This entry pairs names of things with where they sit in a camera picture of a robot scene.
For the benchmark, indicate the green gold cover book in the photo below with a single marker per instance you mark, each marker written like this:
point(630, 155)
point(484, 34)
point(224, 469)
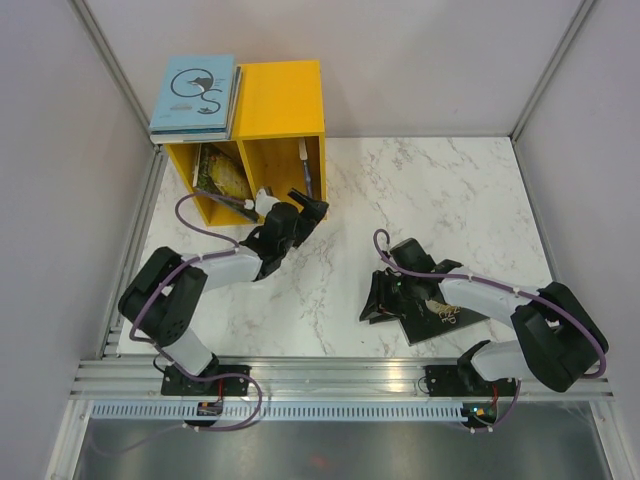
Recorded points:
point(220, 174)

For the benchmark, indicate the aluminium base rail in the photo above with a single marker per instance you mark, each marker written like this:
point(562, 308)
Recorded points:
point(281, 378)

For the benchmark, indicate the black Moon Sixpence book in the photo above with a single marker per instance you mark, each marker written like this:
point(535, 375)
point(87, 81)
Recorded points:
point(440, 317)

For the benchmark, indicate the aluminium corner post right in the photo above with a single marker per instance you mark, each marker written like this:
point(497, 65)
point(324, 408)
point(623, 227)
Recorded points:
point(568, 39)

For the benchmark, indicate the light blue Old Man book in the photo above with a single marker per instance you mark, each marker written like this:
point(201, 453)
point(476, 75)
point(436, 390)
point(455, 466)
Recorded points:
point(195, 94)

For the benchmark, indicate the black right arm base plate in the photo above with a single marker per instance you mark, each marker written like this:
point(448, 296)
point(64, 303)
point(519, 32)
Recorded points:
point(453, 381)

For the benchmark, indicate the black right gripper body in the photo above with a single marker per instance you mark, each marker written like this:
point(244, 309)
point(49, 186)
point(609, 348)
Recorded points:
point(401, 292)

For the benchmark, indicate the dark Wuthering Heights book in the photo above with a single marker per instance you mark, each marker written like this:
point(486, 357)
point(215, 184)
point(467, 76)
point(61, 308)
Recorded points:
point(190, 141)

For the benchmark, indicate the blue 20000 Leagues book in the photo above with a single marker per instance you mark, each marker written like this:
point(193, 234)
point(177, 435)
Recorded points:
point(230, 110)

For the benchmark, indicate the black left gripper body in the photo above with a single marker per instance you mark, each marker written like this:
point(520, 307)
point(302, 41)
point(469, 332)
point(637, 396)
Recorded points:
point(305, 222)

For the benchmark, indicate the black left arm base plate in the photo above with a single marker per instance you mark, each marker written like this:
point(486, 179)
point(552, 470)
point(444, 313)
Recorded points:
point(176, 384)

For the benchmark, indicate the yellow wooden shelf box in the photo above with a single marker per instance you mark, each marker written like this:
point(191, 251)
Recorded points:
point(273, 105)

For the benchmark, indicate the aluminium corner post left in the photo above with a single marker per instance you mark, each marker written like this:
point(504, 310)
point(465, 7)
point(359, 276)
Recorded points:
point(92, 28)

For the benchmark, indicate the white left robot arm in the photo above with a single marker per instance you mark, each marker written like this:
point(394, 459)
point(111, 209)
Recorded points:
point(163, 296)

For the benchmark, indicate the aluminium corner post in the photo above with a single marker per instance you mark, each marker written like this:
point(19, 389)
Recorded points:
point(92, 28)
point(568, 39)

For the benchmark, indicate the perforated cable duct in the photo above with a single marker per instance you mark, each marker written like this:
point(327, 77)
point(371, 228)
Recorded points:
point(236, 411)

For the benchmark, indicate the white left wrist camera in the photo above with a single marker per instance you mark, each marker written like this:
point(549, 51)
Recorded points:
point(263, 202)

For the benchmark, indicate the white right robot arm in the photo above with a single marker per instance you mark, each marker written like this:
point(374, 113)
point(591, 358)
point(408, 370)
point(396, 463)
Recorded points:
point(556, 341)

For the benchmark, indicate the purple galaxy cover book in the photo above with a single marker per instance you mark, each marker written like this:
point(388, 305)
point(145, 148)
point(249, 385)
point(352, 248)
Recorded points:
point(303, 155)

